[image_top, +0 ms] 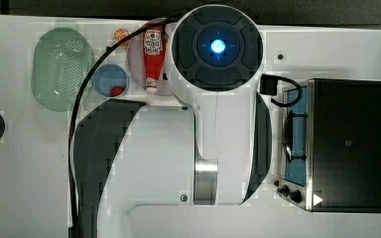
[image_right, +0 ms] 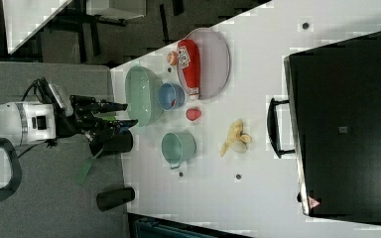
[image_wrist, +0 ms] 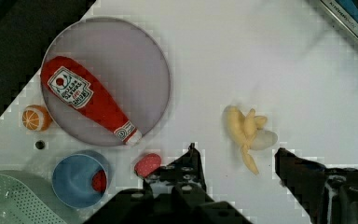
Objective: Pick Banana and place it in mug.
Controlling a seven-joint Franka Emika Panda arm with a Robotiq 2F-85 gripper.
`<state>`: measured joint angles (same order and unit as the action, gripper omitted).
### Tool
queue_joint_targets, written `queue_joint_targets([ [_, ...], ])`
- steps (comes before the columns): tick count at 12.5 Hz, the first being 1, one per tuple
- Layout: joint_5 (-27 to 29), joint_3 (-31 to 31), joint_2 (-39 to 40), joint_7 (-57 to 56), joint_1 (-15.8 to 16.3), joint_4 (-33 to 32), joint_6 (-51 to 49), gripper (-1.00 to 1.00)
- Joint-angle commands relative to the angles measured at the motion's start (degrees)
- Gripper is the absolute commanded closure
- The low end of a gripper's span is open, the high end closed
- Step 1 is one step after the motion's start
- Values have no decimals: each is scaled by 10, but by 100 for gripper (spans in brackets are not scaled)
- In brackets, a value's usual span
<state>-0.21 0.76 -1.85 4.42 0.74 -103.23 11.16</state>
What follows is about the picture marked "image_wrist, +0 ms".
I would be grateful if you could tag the red plush ketchup bottle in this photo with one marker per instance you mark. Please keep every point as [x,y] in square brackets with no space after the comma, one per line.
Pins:
[78,88]

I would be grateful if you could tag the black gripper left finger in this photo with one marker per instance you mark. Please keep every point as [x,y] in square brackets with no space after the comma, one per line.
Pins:
[172,194]

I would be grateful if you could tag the small red ball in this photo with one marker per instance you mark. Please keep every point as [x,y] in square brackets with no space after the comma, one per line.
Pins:
[99,181]

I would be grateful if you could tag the yellow plush peeled banana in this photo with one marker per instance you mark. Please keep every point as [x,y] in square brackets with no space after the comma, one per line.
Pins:
[248,132]

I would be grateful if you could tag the blue bowl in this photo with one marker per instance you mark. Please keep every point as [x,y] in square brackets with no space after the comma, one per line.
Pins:
[72,176]

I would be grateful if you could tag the green perforated colander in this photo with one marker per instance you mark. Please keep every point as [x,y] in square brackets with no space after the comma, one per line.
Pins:
[29,199]

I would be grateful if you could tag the orange plush half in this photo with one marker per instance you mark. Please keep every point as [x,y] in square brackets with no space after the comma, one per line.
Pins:
[36,118]

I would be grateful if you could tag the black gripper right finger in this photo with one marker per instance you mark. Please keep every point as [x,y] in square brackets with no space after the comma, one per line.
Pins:
[328,195]

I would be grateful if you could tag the red plush strawberry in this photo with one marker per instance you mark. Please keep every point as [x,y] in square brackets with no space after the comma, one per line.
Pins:
[147,165]

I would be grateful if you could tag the grey round plate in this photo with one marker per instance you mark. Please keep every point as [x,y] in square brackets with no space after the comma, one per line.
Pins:
[128,62]

